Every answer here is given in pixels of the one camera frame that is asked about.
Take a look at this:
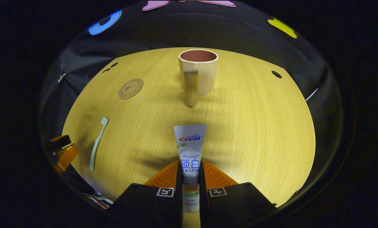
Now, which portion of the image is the white toothpaste tube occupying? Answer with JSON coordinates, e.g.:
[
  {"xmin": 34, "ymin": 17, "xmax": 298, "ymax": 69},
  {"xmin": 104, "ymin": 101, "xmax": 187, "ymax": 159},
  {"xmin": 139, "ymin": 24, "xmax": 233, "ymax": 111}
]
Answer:
[{"xmin": 174, "ymin": 123, "xmax": 207, "ymax": 213}]

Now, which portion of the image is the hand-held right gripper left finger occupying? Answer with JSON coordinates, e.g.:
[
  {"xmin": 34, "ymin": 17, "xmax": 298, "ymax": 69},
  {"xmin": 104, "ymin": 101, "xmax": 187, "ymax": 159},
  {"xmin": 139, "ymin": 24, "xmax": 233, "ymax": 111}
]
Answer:
[{"xmin": 108, "ymin": 160, "xmax": 184, "ymax": 228}]

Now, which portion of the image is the cream cup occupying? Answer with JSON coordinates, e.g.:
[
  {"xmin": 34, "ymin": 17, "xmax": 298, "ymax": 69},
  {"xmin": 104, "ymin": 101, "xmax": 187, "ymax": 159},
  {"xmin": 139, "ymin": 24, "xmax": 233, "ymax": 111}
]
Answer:
[{"xmin": 178, "ymin": 49, "xmax": 219, "ymax": 107}]

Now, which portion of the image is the black backdrop cloth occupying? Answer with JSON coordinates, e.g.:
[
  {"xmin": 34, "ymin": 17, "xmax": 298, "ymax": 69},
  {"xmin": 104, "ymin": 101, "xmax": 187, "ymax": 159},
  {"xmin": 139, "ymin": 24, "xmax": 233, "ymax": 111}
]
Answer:
[{"xmin": 39, "ymin": 0, "xmax": 338, "ymax": 203}]

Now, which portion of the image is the pale green toothbrush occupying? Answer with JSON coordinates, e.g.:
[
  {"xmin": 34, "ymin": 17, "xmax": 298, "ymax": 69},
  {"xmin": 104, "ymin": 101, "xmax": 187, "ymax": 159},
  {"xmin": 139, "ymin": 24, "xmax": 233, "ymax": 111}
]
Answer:
[{"xmin": 90, "ymin": 117, "xmax": 109, "ymax": 171}]

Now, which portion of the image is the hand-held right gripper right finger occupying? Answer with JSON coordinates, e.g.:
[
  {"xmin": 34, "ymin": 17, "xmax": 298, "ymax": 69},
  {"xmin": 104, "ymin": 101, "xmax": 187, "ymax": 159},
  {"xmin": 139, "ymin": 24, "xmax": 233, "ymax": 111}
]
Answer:
[{"xmin": 198, "ymin": 160, "xmax": 276, "ymax": 228}]

